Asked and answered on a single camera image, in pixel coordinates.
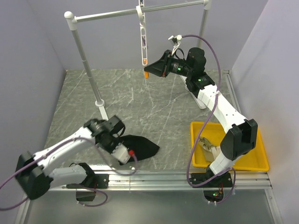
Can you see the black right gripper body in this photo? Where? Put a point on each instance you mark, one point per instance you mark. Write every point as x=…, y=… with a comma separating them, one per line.
x=174, y=66

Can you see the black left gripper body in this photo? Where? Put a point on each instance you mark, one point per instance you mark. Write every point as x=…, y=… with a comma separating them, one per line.
x=110, y=144

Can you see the orange clothes clip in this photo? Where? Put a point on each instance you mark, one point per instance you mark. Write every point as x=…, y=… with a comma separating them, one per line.
x=146, y=75

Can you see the black underwear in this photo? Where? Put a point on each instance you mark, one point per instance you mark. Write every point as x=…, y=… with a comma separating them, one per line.
x=141, y=147

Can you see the white plastic hanger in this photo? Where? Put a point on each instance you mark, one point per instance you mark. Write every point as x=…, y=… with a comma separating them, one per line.
x=142, y=23

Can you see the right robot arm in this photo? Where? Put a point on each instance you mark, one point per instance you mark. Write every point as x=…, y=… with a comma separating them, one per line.
x=240, y=133

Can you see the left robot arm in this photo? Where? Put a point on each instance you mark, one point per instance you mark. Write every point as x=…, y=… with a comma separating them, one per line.
x=39, y=172

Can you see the purple clothes clip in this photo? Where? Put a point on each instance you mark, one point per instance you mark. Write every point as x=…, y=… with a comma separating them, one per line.
x=144, y=43

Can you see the beige cloth in bin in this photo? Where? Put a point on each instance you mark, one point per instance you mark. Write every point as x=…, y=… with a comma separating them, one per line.
x=210, y=151

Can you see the white metal clothes rack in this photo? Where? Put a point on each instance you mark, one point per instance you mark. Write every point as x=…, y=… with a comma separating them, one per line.
x=111, y=39

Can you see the yellow plastic bin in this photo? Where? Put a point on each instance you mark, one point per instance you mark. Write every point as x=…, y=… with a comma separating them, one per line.
x=255, y=160

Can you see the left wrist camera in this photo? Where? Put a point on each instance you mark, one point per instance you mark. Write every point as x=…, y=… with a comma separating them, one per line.
x=121, y=153

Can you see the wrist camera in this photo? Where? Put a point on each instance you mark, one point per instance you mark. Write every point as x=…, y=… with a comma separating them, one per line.
x=175, y=40
x=121, y=153

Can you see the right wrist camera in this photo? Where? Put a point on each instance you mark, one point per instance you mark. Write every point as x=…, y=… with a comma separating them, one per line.
x=175, y=40

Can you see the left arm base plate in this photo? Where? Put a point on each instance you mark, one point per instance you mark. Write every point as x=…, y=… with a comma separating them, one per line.
x=96, y=181

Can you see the aluminium front rail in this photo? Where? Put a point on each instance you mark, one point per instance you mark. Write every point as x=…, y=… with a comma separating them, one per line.
x=161, y=197

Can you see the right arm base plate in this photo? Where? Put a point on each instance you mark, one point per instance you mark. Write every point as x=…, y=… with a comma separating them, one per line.
x=223, y=181

